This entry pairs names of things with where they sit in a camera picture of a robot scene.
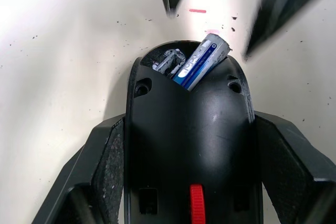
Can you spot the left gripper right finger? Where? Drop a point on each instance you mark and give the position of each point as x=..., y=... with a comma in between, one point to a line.
x=288, y=169

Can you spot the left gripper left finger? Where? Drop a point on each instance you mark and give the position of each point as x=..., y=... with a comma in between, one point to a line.
x=105, y=169

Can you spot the blue and white battery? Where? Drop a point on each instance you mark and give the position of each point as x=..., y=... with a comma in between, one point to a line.
x=199, y=61

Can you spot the black mouse base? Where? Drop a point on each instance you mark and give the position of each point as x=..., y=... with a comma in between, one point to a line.
x=197, y=129

